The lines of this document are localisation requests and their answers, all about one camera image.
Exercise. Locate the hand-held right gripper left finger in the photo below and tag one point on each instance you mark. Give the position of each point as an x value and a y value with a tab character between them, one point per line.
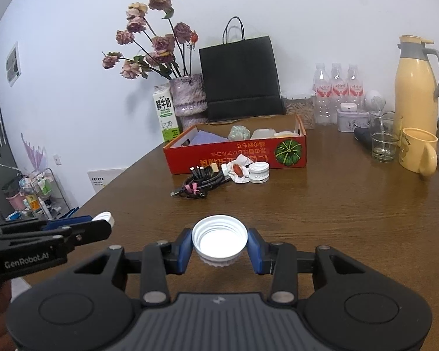
184	250

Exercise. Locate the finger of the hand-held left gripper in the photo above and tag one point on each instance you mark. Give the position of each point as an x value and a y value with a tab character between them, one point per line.
91	231
66	222

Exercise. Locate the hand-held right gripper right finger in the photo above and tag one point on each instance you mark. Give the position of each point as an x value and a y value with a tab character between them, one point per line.
255	250

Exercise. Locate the small white bottle cap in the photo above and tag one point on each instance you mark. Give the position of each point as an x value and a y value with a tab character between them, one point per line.
224	170
106	218

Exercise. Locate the large white screw cap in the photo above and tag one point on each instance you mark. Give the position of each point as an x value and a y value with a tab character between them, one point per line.
219	241

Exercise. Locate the small yellow block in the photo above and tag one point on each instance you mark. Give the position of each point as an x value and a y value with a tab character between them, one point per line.
214	169

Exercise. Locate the red cardboard box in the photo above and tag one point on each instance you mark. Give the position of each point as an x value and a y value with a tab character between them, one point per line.
212	155

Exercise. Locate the purple cloth pouch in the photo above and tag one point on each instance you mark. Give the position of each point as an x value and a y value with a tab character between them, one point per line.
208	138

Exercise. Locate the white plastic packet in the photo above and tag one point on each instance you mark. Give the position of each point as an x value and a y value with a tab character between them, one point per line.
263	133

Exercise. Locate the pale green plastic bag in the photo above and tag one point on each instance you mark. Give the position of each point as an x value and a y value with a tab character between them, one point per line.
239	132

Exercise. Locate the yellow white plush toy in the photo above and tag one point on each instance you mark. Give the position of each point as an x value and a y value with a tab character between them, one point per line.
285	134

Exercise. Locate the metal storage rack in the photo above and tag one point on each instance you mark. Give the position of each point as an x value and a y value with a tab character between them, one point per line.
36	197

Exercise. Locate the white panel board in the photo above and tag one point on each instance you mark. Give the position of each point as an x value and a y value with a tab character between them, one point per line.
106	179

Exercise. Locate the crumpled white tissue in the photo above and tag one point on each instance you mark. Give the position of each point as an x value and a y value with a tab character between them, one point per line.
241	179

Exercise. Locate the purple feathery decoration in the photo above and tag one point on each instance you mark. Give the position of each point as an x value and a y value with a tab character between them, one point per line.
34	153

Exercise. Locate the small red snack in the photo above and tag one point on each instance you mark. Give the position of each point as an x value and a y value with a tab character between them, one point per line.
237	171

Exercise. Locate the white green milk carton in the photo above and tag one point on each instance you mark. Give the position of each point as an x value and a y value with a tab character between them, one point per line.
165	115

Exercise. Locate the clear jar of grains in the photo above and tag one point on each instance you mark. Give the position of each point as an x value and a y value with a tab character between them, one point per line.
300	111

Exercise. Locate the purple marbled vase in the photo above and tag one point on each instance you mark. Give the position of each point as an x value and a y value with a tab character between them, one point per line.
188	98

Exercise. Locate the black handheld device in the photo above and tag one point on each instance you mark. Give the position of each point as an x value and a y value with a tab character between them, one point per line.
362	137

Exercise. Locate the pale tin box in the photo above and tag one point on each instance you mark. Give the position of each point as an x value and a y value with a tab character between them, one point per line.
351	121

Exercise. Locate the clear water bottle red label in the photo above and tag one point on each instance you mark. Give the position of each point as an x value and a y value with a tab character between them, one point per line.
337	87
322	95
355	87

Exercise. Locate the white earbuds case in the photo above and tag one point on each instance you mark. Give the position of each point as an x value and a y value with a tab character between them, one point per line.
348	108

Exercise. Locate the black paper bag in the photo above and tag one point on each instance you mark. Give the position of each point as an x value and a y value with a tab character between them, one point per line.
241	80

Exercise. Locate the tall clear glass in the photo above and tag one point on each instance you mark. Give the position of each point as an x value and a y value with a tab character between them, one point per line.
386	120

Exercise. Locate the yellow mug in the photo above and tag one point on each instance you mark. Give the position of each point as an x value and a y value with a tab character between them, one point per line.
415	150

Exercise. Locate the white round gadget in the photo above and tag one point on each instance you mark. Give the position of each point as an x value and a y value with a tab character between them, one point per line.
375	99

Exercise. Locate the dried pink rose bouquet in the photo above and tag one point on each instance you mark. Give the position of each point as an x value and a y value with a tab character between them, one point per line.
164	44

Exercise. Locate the yellow thermos jug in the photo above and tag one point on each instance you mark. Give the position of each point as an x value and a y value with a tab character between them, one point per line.
415	91

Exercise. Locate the white wall socket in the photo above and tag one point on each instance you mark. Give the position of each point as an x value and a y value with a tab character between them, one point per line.
57	159

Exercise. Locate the wall picture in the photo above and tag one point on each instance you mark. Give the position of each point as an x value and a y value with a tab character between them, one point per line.
14	64

